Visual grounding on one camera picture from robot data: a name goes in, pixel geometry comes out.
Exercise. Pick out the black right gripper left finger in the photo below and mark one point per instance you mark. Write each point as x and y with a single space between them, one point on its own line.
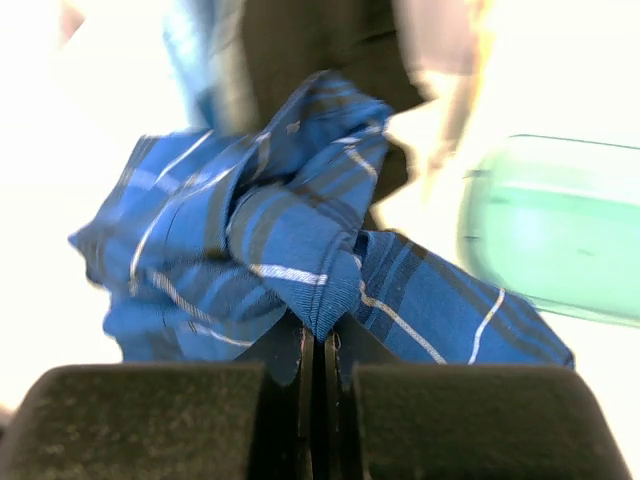
247 419

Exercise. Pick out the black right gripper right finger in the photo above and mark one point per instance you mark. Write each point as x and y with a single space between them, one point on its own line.
388 419

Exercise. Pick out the blue plaid shirt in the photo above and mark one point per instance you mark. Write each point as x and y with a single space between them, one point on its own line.
206 242

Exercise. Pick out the black shirt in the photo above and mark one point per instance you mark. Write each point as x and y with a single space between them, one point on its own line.
286 41

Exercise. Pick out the light blue shirt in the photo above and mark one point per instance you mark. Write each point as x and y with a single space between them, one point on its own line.
204 44

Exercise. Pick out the teal transparent plastic tray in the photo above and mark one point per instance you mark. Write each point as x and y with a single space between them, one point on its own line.
556 220

